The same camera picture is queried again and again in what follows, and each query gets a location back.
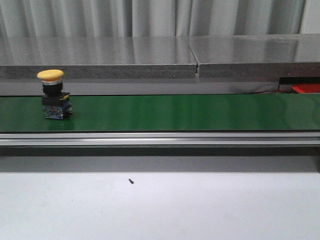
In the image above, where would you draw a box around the yellow mushroom push button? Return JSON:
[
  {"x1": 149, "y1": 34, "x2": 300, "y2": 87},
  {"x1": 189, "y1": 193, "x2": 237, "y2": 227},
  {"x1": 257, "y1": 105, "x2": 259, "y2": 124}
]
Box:
[{"x1": 37, "y1": 69, "x2": 72, "y2": 120}]

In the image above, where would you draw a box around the red and black wire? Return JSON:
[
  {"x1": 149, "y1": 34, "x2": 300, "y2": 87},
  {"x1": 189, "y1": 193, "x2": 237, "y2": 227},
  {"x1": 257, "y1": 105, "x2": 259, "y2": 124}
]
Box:
[{"x1": 245, "y1": 89, "x2": 292, "y2": 95}]

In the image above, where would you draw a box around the conveyor support leg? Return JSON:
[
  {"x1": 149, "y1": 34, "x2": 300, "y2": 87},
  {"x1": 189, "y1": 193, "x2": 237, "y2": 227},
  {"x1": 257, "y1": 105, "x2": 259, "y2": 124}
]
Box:
[{"x1": 315, "y1": 147, "x2": 320, "y2": 173}]

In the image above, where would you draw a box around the aluminium conveyor side rail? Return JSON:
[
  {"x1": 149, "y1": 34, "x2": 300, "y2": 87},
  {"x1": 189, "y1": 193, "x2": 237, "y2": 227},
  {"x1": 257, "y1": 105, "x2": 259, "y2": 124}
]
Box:
[{"x1": 0, "y1": 131, "x2": 320, "y2": 147}]

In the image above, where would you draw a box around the red plastic tray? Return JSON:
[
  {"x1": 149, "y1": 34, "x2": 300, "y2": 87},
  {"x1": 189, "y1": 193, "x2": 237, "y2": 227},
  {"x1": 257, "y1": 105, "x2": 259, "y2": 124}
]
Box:
[{"x1": 291, "y1": 83, "x2": 320, "y2": 94}]

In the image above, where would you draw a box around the grey stone counter slab left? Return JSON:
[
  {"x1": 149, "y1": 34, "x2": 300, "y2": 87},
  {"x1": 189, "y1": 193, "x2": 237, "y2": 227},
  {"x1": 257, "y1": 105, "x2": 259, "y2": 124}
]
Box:
[{"x1": 0, "y1": 36, "x2": 197, "y2": 80}]

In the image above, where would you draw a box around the grey pleated curtain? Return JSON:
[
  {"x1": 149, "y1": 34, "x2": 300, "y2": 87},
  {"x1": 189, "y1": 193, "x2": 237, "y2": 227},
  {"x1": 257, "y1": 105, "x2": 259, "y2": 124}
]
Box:
[{"x1": 0, "y1": 0, "x2": 306, "y2": 37}]

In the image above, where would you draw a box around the green conveyor belt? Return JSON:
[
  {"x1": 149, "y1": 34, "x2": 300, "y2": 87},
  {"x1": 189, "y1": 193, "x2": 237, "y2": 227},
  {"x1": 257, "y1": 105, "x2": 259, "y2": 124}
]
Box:
[{"x1": 0, "y1": 93, "x2": 320, "y2": 132}]

